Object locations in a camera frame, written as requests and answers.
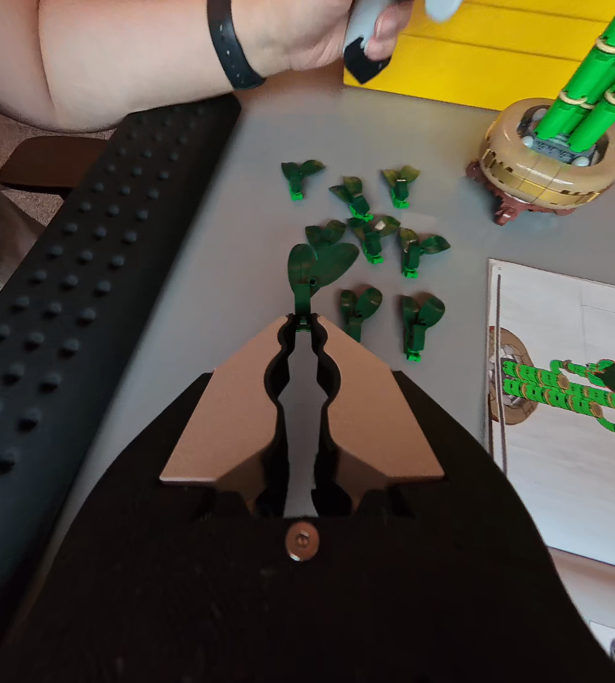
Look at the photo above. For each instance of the person's left forearm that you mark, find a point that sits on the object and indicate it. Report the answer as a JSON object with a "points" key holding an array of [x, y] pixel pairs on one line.
{"points": [[99, 53]]}

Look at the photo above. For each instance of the black wristband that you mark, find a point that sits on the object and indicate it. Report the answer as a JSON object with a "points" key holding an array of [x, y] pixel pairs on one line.
{"points": [[227, 48]]}

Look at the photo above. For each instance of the lego bamboo plant model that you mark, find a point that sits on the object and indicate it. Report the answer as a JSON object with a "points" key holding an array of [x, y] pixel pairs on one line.
{"points": [[542, 176]]}

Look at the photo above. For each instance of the green lego leaves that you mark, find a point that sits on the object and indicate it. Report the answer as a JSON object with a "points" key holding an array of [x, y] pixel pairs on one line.
{"points": [[416, 331]]}

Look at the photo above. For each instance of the black studded panel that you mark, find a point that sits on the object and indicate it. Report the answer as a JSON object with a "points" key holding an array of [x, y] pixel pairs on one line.
{"points": [[72, 320]]}

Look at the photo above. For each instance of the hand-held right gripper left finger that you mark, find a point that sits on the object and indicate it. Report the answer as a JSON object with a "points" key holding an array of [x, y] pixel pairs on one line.
{"points": [[222, 427]]}

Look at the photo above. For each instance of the green lego leaf piece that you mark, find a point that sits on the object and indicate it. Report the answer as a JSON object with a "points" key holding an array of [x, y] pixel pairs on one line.
{"points": [[302, 261]]}

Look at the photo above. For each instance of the lego instruction booklet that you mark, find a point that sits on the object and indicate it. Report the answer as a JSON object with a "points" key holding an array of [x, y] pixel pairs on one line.
{"points": [[563, 480]]}

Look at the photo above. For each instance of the person's left hand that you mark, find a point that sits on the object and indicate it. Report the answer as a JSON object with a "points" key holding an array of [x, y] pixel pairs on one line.
{"points": [[302, 32]]}

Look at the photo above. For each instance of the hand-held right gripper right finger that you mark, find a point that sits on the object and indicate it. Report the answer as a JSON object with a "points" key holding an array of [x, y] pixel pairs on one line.
{"points": [[382, 427]]}

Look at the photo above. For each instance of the yellow plastic bin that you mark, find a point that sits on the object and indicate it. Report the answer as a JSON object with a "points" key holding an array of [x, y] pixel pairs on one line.
{"points": [[472, 58]]}

